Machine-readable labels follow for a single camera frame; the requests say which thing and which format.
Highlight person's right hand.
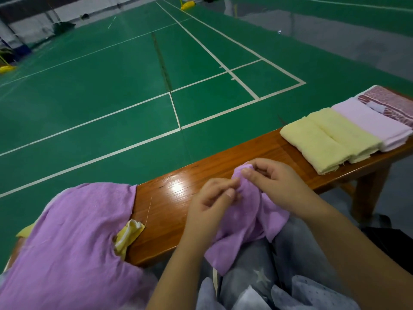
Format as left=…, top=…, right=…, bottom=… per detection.
left=240, top=158, right=325, bottom=221

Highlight person's left hand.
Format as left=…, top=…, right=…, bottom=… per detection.
left=179, top=177, right=241, bottom=257

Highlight purple towel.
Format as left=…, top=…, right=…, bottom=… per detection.
left=204, top=163, right=292, bottom=276
left=0, top=183, right=157, bottom=310

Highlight pale yellow towel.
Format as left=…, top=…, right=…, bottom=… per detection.
left=307, top=108, right=383, bottom=164
left=280, top=117, right=352, bottom=176

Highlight yellow white striped cloth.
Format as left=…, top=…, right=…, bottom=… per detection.
left=114, top=219, right=147, bottom=260

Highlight light pink towel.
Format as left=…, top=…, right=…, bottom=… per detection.
left=331, top=97, right=413, bottom=153

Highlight red patterned towel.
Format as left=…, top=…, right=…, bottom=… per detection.
left=356, top=85, right=413, bottom=129

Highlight person's right forearm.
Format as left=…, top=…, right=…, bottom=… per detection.
left=303, top=203, right=413, bottom=310

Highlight person's grey trousers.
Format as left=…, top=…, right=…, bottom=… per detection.
left=216, top=216, right=354, bottom=310

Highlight brown wooden bench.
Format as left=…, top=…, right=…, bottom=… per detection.
left=126, top=87, right=413, bottom=266

